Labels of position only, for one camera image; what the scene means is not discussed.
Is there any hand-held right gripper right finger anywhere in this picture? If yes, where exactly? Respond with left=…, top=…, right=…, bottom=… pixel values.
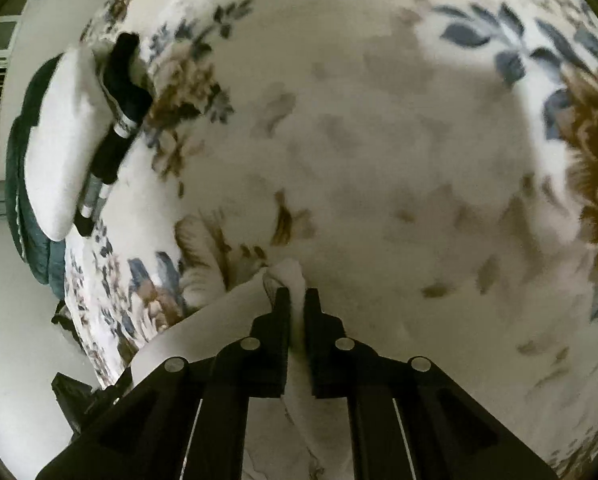
left=304, top=288, right=560, bottom=480

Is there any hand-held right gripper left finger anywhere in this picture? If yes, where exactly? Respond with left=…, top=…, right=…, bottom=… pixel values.
left=35, top=287, right=292, bottom=480

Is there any floral printed blanket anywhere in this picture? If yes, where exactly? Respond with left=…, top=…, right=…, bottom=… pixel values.
left=63, top=0, right=598, bottom=480

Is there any dark teal pillow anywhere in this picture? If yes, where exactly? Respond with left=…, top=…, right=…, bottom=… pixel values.
left=5, top=55, right=68, bottom=287

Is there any white pillow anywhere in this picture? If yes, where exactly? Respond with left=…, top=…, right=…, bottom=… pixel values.
left=24, top=45, right=152, bottom=242

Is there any white small garment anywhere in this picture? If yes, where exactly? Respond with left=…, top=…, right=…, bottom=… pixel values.
left=131, top=257, right=356, bottom=480

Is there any black striped sock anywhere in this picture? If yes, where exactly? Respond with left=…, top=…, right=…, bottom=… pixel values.
left=73, top=127, right=136, bottom=239
left=103, top=32, right=154, bottom=137

